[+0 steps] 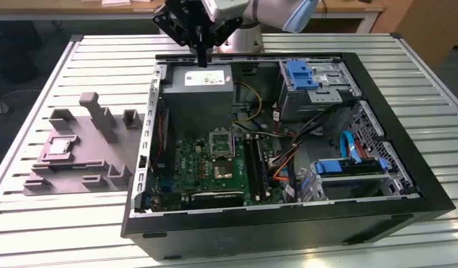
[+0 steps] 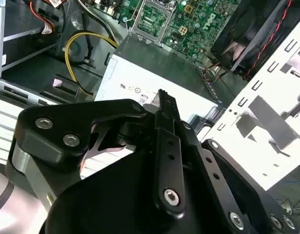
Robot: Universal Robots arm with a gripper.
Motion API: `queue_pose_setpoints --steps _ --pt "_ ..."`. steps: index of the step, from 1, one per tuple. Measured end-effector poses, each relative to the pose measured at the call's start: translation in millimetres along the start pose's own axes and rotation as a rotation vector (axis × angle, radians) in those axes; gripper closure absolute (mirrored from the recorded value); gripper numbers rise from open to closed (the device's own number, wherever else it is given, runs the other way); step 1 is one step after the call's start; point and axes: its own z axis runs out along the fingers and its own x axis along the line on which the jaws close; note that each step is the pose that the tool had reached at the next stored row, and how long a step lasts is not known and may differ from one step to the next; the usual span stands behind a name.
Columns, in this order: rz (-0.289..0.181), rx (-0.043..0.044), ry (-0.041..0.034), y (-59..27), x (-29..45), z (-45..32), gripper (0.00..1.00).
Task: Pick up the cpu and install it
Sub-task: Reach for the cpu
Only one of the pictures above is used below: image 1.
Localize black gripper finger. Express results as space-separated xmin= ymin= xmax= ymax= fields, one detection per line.
xmin=150 ymin=6 xmax=204 ymax=68
xmin=202 ymin=16 xmax=245 ymax=68

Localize CPU with silver top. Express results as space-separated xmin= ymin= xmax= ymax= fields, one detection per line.
xmin=49 ymin=139 xmax=72 ymax=155

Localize CPU socket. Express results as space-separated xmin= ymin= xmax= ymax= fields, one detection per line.
xmin=212 ymin=161 xmax=235 ymax=180

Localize small pale box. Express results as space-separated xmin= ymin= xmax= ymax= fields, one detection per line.
xmin=100 ymin=0 xmax=132 ymax=8

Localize blue plastic drive carrier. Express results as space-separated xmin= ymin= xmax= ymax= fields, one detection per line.
xmin=285 ymin=59 xmax=321 ymax=91

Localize grey power supply unit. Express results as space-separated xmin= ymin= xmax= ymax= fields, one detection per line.
xmin=158 ymin=65 xmax=236 ymax=135

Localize wooden desk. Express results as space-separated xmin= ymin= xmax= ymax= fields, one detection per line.
xmin=0 ymin=0 xmax=385 ymax=34

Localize metal drive cage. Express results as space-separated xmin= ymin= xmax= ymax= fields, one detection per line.
xmin=276 ymin=58 xmax=363 ymax=121

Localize black RAM slot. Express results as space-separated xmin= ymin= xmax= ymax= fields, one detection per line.
xmin=253 ymin=134 xmax=272 ymax=197
xmin=243 ymin=134 xmax=260 ymax=198

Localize green motherboard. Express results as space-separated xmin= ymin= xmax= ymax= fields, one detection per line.
xmin=149 ymin=131 xmax=285 ymax=212

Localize grey parts rack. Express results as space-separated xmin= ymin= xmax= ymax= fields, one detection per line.
xmin=21 ymin=92 xmax=146 ymax=196

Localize wooden cabinet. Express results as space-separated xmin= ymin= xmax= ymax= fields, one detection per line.
xmin=371 ymin=0 xmax=458 ymax=70

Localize hard disk in blue carrier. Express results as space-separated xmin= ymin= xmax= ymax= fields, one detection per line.
xmin=312 ymin=156 xmax=389 ymax=176

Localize RAM stick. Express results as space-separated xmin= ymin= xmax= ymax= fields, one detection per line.
xmin=49 ymin=164 xmax=88 ymax=171

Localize black graphics card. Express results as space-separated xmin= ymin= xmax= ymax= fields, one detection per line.
xmin=189 ymin=190 xmax=244 ymax=209

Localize metal disk bay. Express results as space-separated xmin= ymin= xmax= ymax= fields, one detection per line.
xmin=297 ymin=156 xmax=421 ymax=202

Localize black PC case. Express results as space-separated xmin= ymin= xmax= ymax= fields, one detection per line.
xmin=118 ymin=51 xmax=456 ymax=261

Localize yellow wire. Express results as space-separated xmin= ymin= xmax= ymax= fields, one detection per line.
xmin=231 ymin=80 xmax=263 ymax=123

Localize black cable bundle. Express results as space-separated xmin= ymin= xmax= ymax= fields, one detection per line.
xmin=268 ymin=99 xmax=357 ymax=168

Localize blue flat wire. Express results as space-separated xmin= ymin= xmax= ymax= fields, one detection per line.
xmin=339 ymin=130 xmax=363 ymax=165

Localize red orange wire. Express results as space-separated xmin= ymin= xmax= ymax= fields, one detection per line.
xmin=352 ymin=138 xmax=369 ymax=160

